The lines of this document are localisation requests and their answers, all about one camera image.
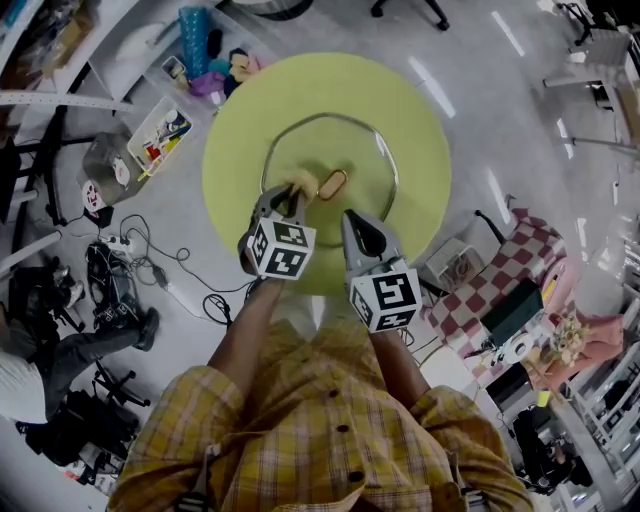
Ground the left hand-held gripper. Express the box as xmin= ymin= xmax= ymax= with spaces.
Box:
xmin=237 ymin=184 xmax=317 ymax=280

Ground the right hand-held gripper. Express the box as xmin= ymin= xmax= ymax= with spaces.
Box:
xmin=341 ymin=208 xmax=424 ymax=334

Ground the glass lid with wooden handle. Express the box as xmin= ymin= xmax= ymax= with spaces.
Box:
xmin=260 ymin=112 xmax=400 ymax=249

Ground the person's left forearm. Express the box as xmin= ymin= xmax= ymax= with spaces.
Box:
xmin=207 ymin=277 xmax=286 ymax=396

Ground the person's right forearm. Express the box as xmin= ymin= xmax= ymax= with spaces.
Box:
xmin=369 ymin=327 xmax=431 ymax=411

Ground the round table green tablecloth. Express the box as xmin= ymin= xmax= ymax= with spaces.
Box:
xmin=201 ymin=51 xmax=453 ymax=297

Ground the white round stool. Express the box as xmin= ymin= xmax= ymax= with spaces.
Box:
xmin=419 ymin=344 xmax=481 ymax=391

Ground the white storage bin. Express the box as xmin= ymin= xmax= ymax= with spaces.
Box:
xmin=126 ymin=96 xmax=194 ymax=176

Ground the purple bag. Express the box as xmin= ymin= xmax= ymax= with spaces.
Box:
xmin=188 ymin=71 xmax=227 ymax=98

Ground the dark green box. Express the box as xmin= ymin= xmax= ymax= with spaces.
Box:
xmin=482 ymin=277 xmax=545 ymax=346

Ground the pink white checkered cloth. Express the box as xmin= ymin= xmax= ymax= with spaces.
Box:
xmin=427 ymin=207 xmax=569 ymax=381

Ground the white tape roll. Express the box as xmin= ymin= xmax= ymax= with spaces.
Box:
xmin=504 ymin=332 xmax=539 ymax=364

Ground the small clear plastic box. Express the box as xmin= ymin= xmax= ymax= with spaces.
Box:
xmin=160 ymin=54 xmax=190 ymax=84

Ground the clear plastic container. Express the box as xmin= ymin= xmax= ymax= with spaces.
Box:
xmin=76 ymin=132 xmax=149 ymax=206

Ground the black equipment bundle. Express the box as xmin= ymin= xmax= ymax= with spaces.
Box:
xmin=87 ymin=242 xmax=144 ymax=329

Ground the white round spool red print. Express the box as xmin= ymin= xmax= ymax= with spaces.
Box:
xmin=81 ymin=179 xmax=109 ymax=212

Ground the pink round stool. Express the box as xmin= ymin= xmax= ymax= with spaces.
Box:
xmin=542 ymin=254 xmax=584 ymax=311

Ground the flat black box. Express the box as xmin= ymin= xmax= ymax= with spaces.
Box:
xmin=487 ymin=364 xmax=539 ymax=411

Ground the person's yellow plaid shirt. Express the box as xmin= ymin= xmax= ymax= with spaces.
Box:
xmin=107 ymin=319 xmax=534 ymax=512

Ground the white woven basket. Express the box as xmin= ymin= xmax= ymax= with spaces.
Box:
xmin=234 ymin=0 xmax=314 ymax=22

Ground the flower bouquet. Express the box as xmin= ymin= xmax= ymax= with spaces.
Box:
xmin=552 ymin=314 xmax=591 ymax=366

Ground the black office chair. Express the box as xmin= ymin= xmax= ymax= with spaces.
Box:
xmin=369 ymin=0 xmax=451 ymax=31

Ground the black chair base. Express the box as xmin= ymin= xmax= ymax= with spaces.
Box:
xmin=92 ymin=359 xmax=151 ymax=409

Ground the white shelf rack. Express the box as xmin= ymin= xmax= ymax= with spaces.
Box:
xmin=0 ymin=0 xmax=281 ymax=121

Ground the pink cushion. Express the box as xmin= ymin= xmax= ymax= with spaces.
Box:
xmin=574 ymin=312 xmax=626 ymax=371

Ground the cardboard box with plastic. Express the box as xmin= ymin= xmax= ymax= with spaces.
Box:
xmin=42 ymin=7 xmax=96 ymax=79

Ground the white desk wooden top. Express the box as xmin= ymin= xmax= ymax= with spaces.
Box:
xmin=542 ymin=27 xmax=640 ymax=151

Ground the white crate with ropes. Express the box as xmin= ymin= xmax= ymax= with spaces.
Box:
xmin=424 ymin=237 xmax=485 ymax=291

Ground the black power cable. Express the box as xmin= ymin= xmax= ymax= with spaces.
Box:
xmin=119 ymin=213 xmax=261 ymax=326

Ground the black desk frame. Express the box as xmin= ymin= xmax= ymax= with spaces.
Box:
xmin=0 ymin=104 xmax=96 ymax=226

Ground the grey shoulder strap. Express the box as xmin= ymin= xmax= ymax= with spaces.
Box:
xmin=172 ymin=444 xmax=221 ymax=512
xmin=449 ymin=452 xmax=489 ymax=512

